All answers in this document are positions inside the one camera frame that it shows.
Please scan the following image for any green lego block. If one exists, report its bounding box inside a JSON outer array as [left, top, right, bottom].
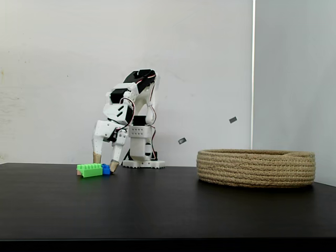
[[76, 163, 103, 179]]

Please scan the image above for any woven rope basket tray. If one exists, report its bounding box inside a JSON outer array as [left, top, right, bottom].
[[196, 149, 317, 189]]

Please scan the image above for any white vertical wall trim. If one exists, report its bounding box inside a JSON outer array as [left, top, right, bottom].
[[251, 0, 257, 151]]

